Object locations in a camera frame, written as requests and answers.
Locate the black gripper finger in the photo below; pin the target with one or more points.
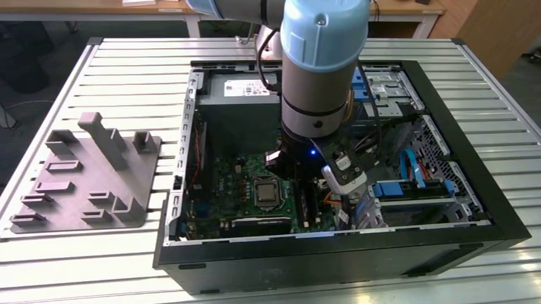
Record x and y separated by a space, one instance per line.
273 159

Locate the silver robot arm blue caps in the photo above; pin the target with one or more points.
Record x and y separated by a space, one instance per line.
317 63

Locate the black RAM slot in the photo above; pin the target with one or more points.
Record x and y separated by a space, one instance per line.
300 202

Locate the silver CPU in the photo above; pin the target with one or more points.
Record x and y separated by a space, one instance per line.
265 193

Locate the grey power supply unit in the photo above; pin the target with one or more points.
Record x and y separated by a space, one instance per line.
237 126

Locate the black case fan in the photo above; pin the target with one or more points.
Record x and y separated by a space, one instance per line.
205 149

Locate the green motherboard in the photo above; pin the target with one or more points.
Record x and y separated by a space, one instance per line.
230 202

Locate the black graphics card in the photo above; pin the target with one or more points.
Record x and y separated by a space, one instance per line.
259 226

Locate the hard disk in blue carrier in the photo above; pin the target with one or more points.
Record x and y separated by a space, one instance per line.
387 189

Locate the blue plastic drive carrier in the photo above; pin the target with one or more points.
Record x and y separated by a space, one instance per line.
361 92

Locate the grey metal drive cage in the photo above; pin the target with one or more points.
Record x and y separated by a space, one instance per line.
397 95

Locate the grey metal disk bay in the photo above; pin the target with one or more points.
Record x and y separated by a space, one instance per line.
423 202

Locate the grey parts rack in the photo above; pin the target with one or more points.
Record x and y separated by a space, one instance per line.
136 180

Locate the black PC case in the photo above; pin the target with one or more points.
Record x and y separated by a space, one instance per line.
339 269

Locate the white flat box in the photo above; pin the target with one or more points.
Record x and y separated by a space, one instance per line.
140 2

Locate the brown wooden cabinet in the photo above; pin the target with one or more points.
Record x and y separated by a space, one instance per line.
499 31

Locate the black office chair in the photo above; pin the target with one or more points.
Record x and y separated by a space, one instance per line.
26 57

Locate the grey wrist camera black bracket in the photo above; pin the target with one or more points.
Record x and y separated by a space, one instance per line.
353 185

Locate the CPU socket black frame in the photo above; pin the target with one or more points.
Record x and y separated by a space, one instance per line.
269 209

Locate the wooden desk white frame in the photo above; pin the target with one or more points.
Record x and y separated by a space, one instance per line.
397 9

